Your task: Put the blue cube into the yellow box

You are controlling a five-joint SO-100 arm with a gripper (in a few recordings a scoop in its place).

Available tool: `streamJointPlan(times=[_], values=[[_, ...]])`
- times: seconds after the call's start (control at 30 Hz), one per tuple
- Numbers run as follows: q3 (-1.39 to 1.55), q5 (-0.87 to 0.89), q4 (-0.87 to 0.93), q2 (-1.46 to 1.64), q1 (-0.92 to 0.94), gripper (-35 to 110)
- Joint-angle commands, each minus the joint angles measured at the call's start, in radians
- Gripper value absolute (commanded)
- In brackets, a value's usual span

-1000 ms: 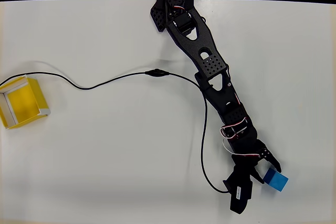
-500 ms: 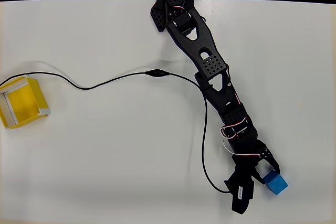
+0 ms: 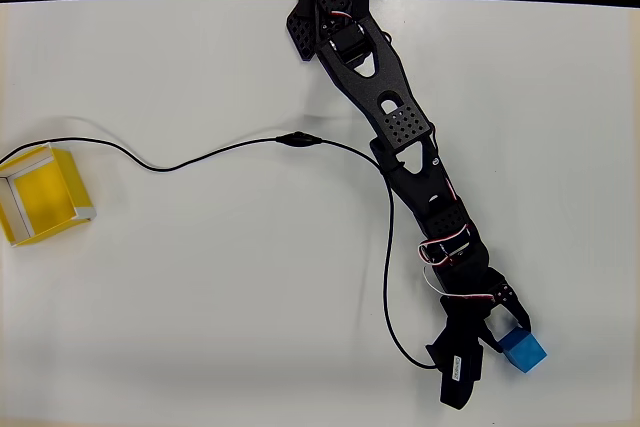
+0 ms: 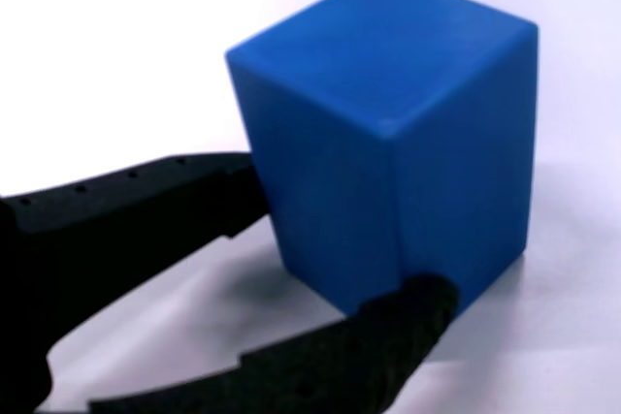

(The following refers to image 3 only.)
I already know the blue cube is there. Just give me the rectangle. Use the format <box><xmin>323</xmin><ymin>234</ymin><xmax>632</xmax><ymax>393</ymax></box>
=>
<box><xmin>498</xmin><ymin>327</ymin><xmax>549</xmax><ymax>375</ymax></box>

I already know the red white servo wire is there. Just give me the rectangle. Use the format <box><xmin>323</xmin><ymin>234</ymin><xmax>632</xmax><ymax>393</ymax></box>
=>
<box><xmin>416</xmin><ymin>220</ymin><xmax>501</xmax><ymax>306</ymax></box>

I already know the yellow open box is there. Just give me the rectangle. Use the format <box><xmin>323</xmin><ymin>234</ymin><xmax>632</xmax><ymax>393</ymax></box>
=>
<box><xmin>0</xmin><ymin>143</ymin><xmax>97</xmax><ymax>248</ymax></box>

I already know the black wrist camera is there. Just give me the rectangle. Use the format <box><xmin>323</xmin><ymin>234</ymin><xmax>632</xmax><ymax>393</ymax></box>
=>
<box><xmin>424</xmin><ymin>314</ymin><xmax>488</xmax><ymax>411</ymax></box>

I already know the black camera cable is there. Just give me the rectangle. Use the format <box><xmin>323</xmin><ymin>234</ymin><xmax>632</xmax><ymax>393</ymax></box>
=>
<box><xmin>0</xmin><ymin>130</ymin><xmax>437</xmax><ymax>369</ymax></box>

